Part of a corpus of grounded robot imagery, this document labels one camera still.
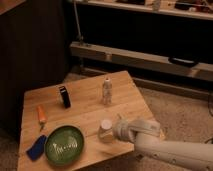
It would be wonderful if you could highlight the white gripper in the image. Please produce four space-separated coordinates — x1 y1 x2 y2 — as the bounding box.
112 119 136 143

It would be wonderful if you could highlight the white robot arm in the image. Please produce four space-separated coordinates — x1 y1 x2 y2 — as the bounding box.
113 119 213 171

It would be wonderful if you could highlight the black eraser block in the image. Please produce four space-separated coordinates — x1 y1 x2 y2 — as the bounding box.
59 86 71 108

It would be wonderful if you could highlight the small white bottle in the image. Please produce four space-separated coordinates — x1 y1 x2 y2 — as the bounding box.
102 78 112 105

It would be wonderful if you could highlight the wooden table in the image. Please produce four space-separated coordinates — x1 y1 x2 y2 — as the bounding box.
18 71 154 171

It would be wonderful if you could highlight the green plate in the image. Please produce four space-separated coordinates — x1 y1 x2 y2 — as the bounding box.
44 125 84 166

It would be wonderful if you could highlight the long wooden case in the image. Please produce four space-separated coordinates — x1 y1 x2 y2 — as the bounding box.
70 42 213 82

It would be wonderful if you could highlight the orange toy carrot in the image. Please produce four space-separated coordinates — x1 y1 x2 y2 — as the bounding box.
37 106 47 129

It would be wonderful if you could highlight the blue cloth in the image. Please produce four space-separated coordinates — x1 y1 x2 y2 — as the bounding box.
26 135 47 161

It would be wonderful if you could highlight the metal stand pole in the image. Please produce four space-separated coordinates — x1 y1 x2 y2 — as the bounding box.
73 0 84 45

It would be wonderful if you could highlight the wooden shelf with items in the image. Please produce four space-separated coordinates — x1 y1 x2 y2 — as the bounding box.
71 0 213 21

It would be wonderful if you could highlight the black case handle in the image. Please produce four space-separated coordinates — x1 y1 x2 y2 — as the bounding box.
168 57 199 68

